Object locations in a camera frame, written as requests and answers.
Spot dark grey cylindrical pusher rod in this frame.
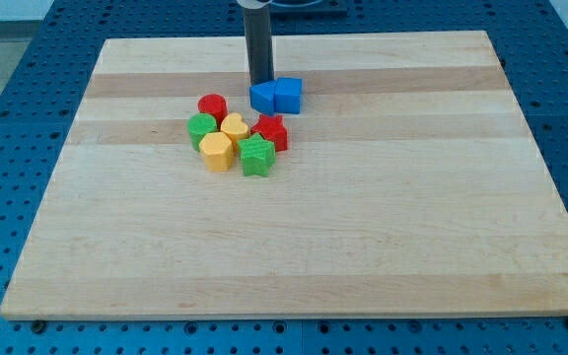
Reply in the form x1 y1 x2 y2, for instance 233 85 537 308
242 0 274 85

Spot blue cube block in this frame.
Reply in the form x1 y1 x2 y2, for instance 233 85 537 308
274 77 303 114

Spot red star block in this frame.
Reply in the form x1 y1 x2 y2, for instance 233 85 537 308
250 114 288 152

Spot green star block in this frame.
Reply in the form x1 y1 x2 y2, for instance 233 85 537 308
238 133 276 178

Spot blue triangular block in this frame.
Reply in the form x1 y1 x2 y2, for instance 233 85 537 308
249 81 276 116

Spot red cylinder block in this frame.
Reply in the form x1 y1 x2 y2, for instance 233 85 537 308
197 93 228 125

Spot yellow heart block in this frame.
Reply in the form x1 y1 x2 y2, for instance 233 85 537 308
220 112 249 152

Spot green cylinder block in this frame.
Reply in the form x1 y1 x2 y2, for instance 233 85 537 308
186 113 218 151

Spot yellow hexagon block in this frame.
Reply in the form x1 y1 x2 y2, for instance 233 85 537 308
199 132 235 173

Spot light wooden board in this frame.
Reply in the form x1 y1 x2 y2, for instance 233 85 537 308
0 31 568 320

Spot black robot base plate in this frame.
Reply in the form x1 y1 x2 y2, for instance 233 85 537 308
270 0 348 15

